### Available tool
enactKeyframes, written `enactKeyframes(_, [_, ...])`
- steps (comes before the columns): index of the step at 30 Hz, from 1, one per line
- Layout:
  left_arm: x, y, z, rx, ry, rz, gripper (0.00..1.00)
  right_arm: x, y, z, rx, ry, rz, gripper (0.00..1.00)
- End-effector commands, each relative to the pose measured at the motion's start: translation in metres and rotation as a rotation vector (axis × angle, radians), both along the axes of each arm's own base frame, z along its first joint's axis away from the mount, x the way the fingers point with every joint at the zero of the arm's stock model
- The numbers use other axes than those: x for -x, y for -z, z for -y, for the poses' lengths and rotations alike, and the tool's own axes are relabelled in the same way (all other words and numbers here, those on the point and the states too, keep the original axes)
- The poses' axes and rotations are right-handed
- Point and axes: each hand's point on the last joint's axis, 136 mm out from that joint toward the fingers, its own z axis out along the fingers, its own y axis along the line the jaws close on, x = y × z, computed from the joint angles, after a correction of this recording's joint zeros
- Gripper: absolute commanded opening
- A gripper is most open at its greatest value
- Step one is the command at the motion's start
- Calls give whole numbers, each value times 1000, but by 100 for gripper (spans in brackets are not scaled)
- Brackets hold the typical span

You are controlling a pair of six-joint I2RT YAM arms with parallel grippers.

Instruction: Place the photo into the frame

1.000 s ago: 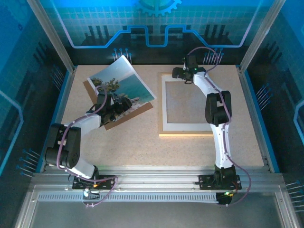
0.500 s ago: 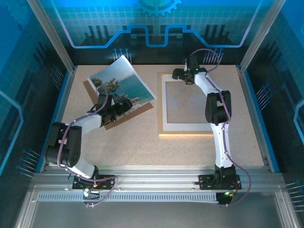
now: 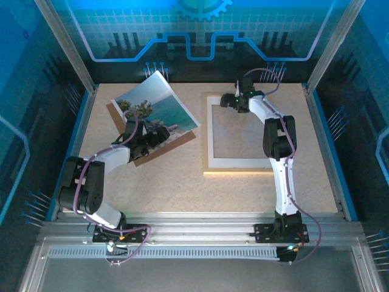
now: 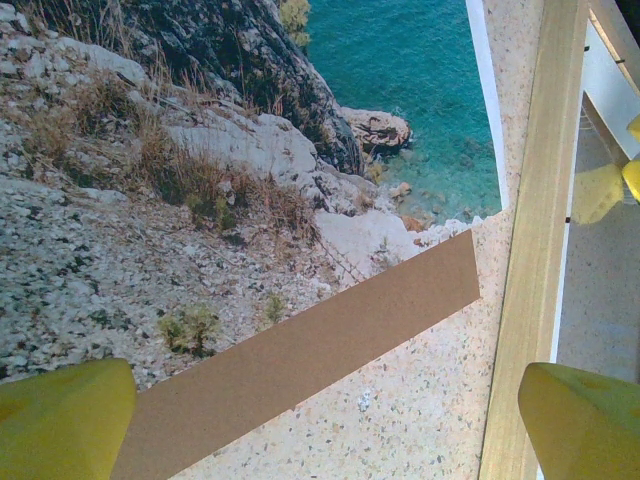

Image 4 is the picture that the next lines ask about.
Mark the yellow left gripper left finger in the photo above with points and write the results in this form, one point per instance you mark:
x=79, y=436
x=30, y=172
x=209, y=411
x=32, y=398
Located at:
x=65, y=425

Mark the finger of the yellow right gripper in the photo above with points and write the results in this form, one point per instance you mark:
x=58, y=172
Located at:
x=635, y=129
x=633, y=182

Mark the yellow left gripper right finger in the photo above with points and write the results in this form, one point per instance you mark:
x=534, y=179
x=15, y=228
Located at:
x=585, y=430

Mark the white mat board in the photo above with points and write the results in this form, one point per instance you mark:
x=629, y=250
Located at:
x=607, y=85

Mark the light wooden picture frame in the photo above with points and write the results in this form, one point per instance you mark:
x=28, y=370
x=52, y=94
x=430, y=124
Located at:
x=530, y=250

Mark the brown backing board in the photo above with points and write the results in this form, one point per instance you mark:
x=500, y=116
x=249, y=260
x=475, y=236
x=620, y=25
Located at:
x=300, y=360

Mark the seaside cliff photo print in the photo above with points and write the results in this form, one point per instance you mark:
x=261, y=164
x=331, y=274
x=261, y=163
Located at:
x=200, y=200

